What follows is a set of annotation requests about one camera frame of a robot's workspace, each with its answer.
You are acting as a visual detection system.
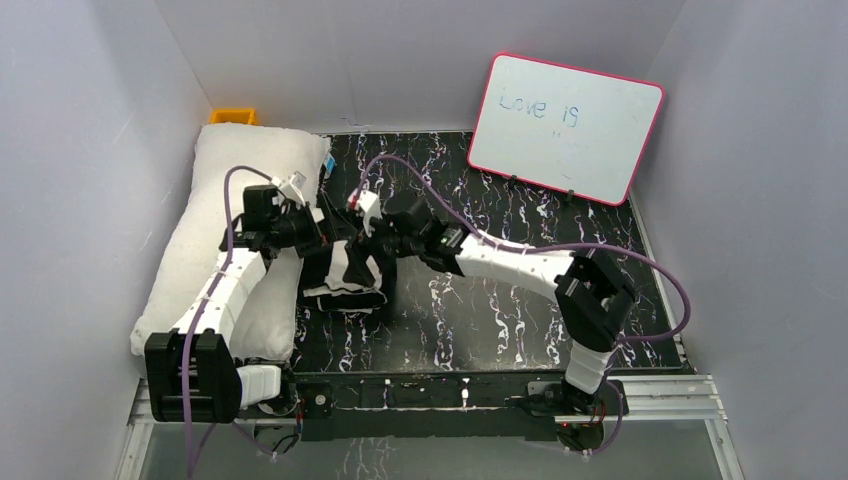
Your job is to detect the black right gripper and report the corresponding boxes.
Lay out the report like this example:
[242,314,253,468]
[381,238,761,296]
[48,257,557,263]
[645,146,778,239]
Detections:
[342,209,422,290]

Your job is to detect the black white checkered pillowcase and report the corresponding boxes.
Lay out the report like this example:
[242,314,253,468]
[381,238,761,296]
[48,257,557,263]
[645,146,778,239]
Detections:
[297,227,388,313]

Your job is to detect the white pillow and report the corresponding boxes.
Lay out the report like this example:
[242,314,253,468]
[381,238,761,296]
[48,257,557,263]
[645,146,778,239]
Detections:
[130,123,331,362]

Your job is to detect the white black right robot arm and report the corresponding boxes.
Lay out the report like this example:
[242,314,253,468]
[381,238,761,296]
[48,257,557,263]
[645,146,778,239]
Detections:
[347,192,636,415]

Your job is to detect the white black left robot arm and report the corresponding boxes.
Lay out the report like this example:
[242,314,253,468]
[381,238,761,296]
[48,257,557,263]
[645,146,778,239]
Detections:
[144,185,357,423]

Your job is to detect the yellow plastic bin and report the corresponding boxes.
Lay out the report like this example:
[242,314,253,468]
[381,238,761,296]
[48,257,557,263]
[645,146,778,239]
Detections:
[208,108,259,125]

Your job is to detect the pink framed whiteboard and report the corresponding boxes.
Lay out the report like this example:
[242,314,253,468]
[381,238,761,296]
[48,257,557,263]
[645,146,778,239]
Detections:
[467,53,666,206]

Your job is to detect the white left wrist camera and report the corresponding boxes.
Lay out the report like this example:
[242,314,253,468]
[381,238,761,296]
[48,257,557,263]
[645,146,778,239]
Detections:
[269,171,307,208]

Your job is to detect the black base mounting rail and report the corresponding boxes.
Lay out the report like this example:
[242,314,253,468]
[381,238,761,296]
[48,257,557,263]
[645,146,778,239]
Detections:
[235,370,631,444]

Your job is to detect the aluminium frame rail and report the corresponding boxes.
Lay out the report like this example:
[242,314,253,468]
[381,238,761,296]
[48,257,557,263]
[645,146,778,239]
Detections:
[115,377,747,480]

